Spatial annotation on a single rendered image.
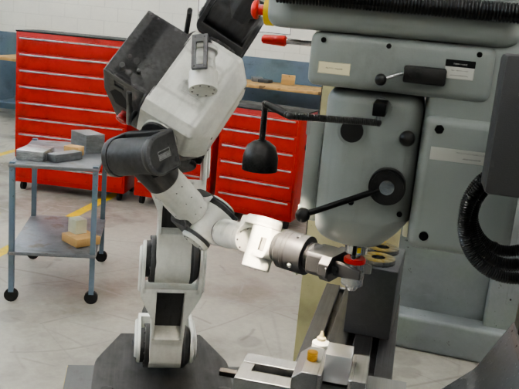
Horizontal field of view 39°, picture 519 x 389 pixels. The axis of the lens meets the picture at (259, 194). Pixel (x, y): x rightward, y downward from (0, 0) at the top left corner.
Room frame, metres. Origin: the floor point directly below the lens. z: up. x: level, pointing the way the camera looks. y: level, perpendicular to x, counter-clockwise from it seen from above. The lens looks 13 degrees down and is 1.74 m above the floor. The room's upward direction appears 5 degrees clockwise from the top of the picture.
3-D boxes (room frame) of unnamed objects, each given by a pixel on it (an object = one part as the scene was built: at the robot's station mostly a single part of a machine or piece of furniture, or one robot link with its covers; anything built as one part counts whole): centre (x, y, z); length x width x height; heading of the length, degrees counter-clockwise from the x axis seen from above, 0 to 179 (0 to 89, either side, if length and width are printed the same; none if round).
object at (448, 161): (1.44, -0.40, 1.47); 0.24 x 0.19 x 0.26; 169
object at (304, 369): (1.38, -0.14, 1.05); 0.12 x 0.06 x 0.04; 169
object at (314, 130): (1.51, -0.11, 1.45); 0.04 x 0.04 x 0.21; 79
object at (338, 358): (1.37, -0.19, 1.08); 0.06 x 0.05 x 0.06; 169
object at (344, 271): (1.46, -0.20, 1.24); 0.06 x 0.02 x 0.03; 58
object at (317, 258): (1.53, -0.14, 1.24); 0.13 x 0.12 x 0.10; 148
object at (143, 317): (2.25, 0.27, 0.68); 0.21 x 0.20 x 0.13; 10
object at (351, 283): (1.49, -0.21, 1.23); 0.05 x 0.05 x 0.05
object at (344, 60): (1.48, -0.26, 1.68); 0.34 x 0.24 x 0.10; 79
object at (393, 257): (1.88, -0.34, 1.06); 0.22 x 0.12 x 0.20; 165
